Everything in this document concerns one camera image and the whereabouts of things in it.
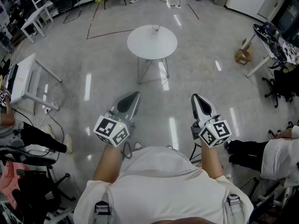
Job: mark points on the brown cardboard box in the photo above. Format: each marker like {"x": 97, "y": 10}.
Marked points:
{"x": 243, "y": 56}

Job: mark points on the white desk with metal legs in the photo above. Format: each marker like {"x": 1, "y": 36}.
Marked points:
{"x": 25, "y": 78}

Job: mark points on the white floor power strip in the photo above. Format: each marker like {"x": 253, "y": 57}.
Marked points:
{"x": 51, "y": 107}

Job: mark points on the person's left forearm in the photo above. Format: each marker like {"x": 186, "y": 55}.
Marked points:
{"x": 108, "y": 164}

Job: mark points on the person's white shirt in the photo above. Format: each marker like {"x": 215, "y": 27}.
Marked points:
{"x": 163, "y": 185}

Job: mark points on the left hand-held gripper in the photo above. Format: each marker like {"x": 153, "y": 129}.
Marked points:
{"x": 109, "y": 129}

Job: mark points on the pink cloth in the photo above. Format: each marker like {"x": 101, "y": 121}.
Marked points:
{"x": 9, "y": 183}

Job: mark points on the clear glass cup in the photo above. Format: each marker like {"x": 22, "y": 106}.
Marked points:
{"x": 155, "y": 28}

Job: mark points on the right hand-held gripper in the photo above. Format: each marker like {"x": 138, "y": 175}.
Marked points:
{"x": 216, "y": 132}

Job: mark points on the small white table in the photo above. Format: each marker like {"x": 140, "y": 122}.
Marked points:
{"x": 35, "y": 17}

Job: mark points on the person's right forearm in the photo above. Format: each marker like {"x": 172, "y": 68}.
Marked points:
{"x": 211, "y": 162}

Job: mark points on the black office chair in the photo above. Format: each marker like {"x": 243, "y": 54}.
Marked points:
{"x": 32, "y": 185}
{"x": 281, "y": 85}

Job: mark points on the round white side table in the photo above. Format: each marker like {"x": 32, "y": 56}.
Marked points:
{"x": 151, "y": 44}

